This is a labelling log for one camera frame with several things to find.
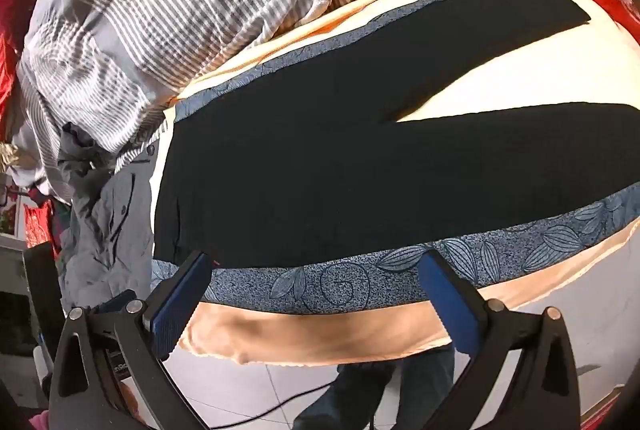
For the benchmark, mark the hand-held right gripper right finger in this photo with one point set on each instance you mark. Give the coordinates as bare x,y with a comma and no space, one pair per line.
447,305

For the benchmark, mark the red patterned bag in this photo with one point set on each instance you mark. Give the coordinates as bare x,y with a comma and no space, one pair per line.
37,225

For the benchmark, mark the grey crumpled garment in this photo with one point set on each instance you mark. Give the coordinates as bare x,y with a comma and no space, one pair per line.
110,230

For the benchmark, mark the peach bed sheet blue bands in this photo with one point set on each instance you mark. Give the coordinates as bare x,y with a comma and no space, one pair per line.
350,330

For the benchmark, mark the person's leg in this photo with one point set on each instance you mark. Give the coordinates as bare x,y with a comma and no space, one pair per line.
375,390

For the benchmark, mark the grey white striped quilt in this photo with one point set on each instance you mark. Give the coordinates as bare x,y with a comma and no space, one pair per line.
175,10

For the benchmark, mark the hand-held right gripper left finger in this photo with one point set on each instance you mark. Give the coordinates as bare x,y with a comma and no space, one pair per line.
175,310

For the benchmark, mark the black pants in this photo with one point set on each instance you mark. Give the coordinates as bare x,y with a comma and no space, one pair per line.
300,185

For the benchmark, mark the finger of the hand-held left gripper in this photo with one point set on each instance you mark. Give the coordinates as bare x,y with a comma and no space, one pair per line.
116,299

